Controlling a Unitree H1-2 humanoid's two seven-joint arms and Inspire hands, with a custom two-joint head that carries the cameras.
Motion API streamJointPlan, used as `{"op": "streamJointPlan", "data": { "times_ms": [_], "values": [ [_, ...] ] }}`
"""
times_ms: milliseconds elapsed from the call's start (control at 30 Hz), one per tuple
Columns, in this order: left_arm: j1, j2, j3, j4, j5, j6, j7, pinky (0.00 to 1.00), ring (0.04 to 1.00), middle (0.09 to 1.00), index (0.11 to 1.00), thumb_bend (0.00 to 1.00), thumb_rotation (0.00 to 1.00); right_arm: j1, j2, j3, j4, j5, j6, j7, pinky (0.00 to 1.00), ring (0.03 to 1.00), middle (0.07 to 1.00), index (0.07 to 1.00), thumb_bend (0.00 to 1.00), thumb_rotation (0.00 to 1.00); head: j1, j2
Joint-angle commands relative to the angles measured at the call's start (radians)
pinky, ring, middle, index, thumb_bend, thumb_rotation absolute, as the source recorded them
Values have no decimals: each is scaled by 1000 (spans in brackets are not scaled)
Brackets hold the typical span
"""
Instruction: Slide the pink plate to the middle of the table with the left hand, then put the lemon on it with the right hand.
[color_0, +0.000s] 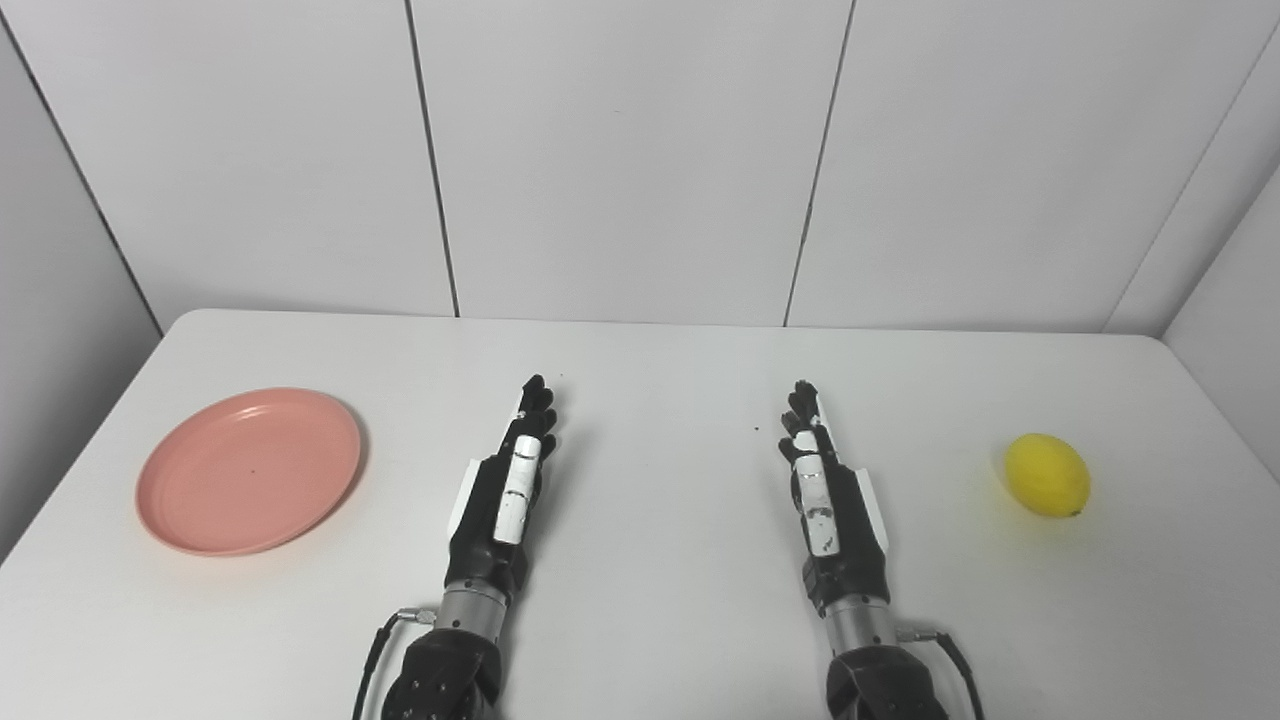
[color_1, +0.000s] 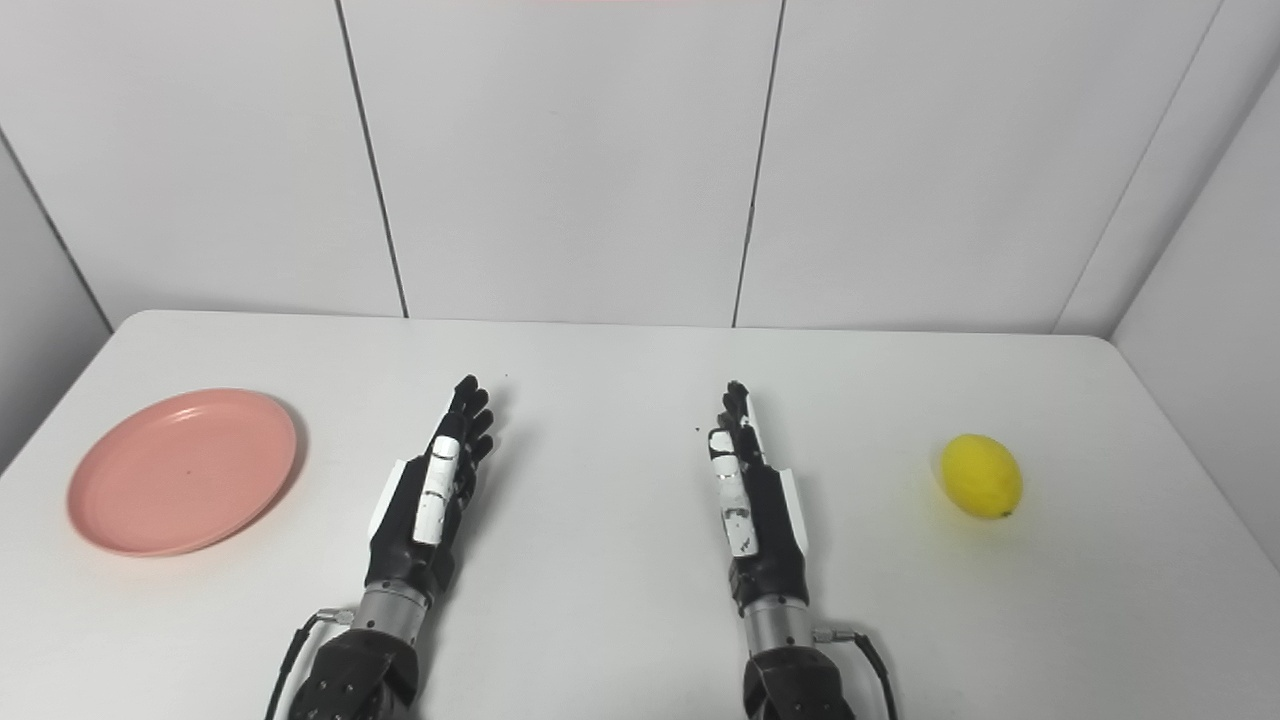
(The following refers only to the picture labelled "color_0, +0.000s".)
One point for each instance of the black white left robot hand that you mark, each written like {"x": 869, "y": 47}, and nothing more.
{"x": 484, "y": 520}

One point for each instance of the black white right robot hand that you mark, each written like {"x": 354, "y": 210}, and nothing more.
{"x": 845, "y": 535}

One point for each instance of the yellow lemon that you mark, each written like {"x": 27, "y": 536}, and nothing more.
{"x": 1046, "y": 475}

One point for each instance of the pink round plate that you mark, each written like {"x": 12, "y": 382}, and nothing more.
{"x": 248, "y": 472}

